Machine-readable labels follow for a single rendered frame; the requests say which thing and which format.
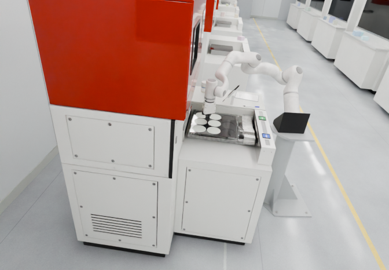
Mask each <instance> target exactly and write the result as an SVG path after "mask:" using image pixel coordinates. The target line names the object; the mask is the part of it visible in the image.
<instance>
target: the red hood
mask: <svg viewBox="0 0 389 270"><path fill-rule="evenodd" d="M28 2H29V6H30V11H31V16H32V22H33V25H34V30H35V36H36V41H37V44H38V50H39V55H40V58H41V64H42V69H43V74H44V78H45V83H46V88H47V93H48V97H49V103H50V104H55V105H64V106H70V107H79V108H88V109H93V110H102V111H111V112H119V113H125V114H134V115H143V116H152V117H157V118H166V119H175V120H179V121H184V120H185V119H186V115H187V113H188V109H189V105H190V102H191V99H192V96H193V92H194V89H195V86H196V82H197V78H198V75H199V72H200V61H201V49H202V43H203V33H204V21H205V6H206V0H28Z"/></svg>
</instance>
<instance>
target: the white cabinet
mask: <svg viewBox="0 0 389 270"><path fill-rule="evenodd" d="M271 174H272V172H267V171H262V170H254V169H245V168H240V167H232V166H224V165H215V164H210V163H202V162H194V161H189V160H180V159H179V160H178V171H177V189H176V199H175V217H174V232H175V235H179V236H187V237H191V238H199V239H206V240H213V241H218V242H225V243H232V244H237V245H245V243H252V239H253V237H254V233H255V229H256V225H257V223H258V219H259V215H260V211H261V208H262V205H263V201H264V198H265V195H266V191H267V188H268V184H269V181H270V178H271Z"/></svg>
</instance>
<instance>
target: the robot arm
mask: <svg viewBox="0 0 389 270"><path fill-rule="evenodd" d="M261 62H262V56H261V55H260V54H259V53H256V52H238V51H231V52H230V53H229V54H228V55H227V56H226V58H225V59H224V61H223V62H222V64H221V65H220V66H219V68H218V69H217V71H216V73H215V77H216V78H217V79H219V80H220V81H221V82H222V83H223V85H222V86H218V85H217V84H218V81H217V80H216V79H207V80H206V85H205V95H204V99H205V100H204V102H203V106H202V115H205V119H206V121H209V119H210V116H211V114H213V113H215V110H216V102H215V98H216V96H217V97H220V98H221V97H223V96H224V95H225V94H226V92H227V91H228V89H229V81H228V78H227V75H228V73H229V72H230V71H231V69H232V68H233V66H234V65H235V64H241V70H242V72H243V73H246V74H265V75H268V76H271V77H272V78H274V79H275V80H276V81H277V82H278V83H279V84H281V85H286V86H285V88H284V90H283V96H284V112H294V113H302V112H300V108H299V93H298V88H299V85H300V83H301V81H302V78H303V70H302V68H301V67H300V66H298V65H294V66H291V67H289V68H288V69H287V70H285V71H280V69H279V68H278V67H277V66H276V65H274V64H271V63H267V62H263V63H261Z"/></svg>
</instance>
